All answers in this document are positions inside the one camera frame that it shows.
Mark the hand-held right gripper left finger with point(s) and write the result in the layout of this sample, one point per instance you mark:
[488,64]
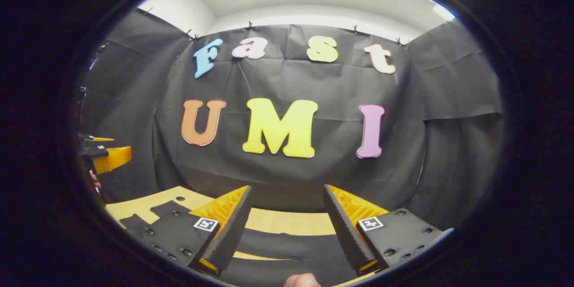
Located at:
[233,233]

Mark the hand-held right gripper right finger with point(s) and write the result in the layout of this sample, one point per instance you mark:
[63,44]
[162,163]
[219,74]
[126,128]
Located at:
[345,233]

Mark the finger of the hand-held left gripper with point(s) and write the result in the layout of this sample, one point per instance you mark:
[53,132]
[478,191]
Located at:
[114,157]
[96,138]

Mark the black jeans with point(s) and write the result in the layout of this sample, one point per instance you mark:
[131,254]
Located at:
[287,271]

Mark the black backdrop cloth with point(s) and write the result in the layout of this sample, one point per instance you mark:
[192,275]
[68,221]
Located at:
[278,80]

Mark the row of black cloth clips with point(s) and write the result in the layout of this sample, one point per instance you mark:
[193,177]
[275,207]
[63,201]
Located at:
[250,25]

